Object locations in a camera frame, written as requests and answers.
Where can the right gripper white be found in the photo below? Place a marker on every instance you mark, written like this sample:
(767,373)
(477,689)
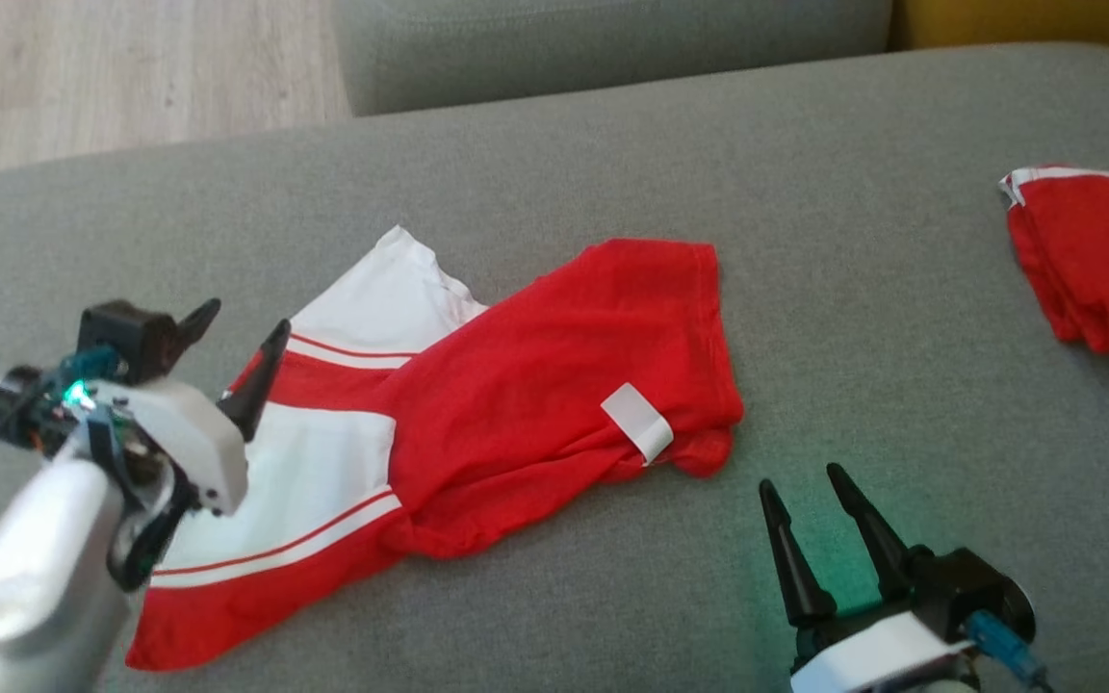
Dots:
(872,654)

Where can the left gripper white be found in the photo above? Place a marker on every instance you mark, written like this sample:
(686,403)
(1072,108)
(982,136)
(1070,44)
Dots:
(189,433)

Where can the red basketball jersey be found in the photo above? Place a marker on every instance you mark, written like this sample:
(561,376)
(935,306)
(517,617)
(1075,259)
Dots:
(535,385)

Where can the red shorts with white stripe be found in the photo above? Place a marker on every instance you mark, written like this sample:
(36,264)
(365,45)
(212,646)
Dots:
(1103,260)

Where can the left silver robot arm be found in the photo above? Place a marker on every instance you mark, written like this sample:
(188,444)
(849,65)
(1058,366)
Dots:
(25,577)

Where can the large grey sofa seat cushion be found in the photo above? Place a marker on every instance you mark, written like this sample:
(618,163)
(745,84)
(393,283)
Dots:
(853,289)

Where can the small grey sofa cushion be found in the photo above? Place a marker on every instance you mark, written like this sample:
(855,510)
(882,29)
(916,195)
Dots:
(612,48)

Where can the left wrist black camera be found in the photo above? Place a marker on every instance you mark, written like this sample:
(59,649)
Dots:
(126,332)

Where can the wrist black camera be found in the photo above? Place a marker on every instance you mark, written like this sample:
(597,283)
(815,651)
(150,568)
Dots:
(126,332)
(968,587)

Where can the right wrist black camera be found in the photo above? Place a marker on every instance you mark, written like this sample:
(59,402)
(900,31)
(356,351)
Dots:
(968,587)

